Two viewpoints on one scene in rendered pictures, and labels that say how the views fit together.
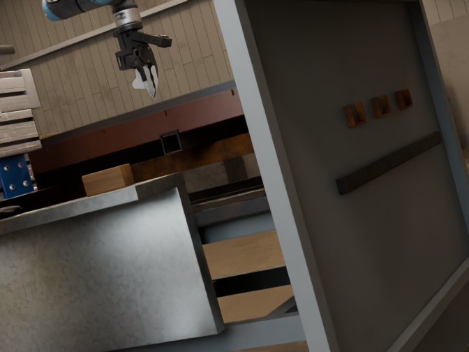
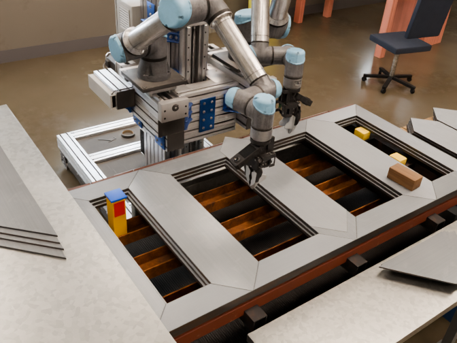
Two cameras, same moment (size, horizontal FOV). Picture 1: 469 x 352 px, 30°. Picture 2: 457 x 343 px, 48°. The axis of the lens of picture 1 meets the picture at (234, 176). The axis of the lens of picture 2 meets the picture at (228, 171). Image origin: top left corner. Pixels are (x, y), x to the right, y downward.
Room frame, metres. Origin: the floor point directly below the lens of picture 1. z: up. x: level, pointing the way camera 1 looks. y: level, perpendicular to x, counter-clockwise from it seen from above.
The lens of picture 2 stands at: (3.07, -1.28, 2.00)
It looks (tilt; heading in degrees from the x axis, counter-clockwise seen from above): 34 degrees down; 114
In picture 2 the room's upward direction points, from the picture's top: 4 degrees clockwise
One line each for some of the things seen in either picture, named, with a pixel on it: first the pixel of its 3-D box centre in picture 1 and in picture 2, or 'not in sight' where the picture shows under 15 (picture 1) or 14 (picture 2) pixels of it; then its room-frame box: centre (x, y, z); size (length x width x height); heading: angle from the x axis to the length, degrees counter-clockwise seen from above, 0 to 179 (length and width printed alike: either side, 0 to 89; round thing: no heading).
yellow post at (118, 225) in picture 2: not in sight; (117, 218); (2.11, -0.12, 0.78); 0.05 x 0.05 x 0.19; 62
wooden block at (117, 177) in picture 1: (108, 179); not in sight; (2.02, 0.28, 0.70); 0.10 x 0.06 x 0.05; 73
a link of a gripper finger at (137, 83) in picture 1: (141, 83); (254, 174); (2.50, 0.18, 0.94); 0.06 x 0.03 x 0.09; 62
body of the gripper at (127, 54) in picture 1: (133, 47); (260, 151); (2.52, 0.18, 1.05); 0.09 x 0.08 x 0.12; 62
